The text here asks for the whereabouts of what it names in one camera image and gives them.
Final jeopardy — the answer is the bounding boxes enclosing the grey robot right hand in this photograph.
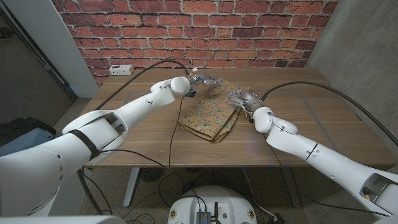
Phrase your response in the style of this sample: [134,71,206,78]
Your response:
[229,88,265,113]

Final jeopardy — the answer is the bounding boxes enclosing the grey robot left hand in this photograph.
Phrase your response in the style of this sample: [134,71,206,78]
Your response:
[185,73,222,98]

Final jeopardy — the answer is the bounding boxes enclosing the tan patterned cloth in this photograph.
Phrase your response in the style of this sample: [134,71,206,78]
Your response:
[177,79,251,144]

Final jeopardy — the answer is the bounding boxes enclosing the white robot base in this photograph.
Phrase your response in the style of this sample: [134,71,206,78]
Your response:
[167,185,258,224]

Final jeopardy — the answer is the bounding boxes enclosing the red brick print backdrop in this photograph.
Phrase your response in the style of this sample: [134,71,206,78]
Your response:
[51,0,339,86]

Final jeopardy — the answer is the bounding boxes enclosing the white power strip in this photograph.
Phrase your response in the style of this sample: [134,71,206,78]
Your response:
[108,64,135,77]

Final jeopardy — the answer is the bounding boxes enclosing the grey table leg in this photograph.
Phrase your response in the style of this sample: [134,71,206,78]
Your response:
[281,166,302,208]

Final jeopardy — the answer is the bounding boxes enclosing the black round floor disc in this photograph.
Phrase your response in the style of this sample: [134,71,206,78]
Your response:
[139,167,165,184]

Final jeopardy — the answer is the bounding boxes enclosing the small grey electronics box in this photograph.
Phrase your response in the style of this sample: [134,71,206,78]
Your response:
[195,210,212,224]

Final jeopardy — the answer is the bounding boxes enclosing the white table leg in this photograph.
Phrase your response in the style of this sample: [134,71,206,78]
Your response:
[123,167,141,208]

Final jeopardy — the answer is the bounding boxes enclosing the black bag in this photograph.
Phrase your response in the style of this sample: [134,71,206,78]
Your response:
[0,117,57,147]

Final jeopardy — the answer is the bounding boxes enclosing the blue bag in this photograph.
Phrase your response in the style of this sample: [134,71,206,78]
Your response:
[0,127,57,156]

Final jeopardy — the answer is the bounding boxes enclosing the thin black left wrist cable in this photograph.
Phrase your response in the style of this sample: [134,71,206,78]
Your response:
[99,95,187,170]

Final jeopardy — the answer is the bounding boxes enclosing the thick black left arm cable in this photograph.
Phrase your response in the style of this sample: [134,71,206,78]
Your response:
[76,58,191,215]

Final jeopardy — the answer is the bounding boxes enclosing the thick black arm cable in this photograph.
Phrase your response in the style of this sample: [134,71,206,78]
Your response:
[76,58,191,215]
[261,80,398,147]

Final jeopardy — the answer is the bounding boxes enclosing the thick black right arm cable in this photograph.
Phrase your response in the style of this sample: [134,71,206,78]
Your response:
[261,80,398,147]

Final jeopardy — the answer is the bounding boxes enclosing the white floor cable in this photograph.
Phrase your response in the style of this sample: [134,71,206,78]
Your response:
[241,167,277,220]

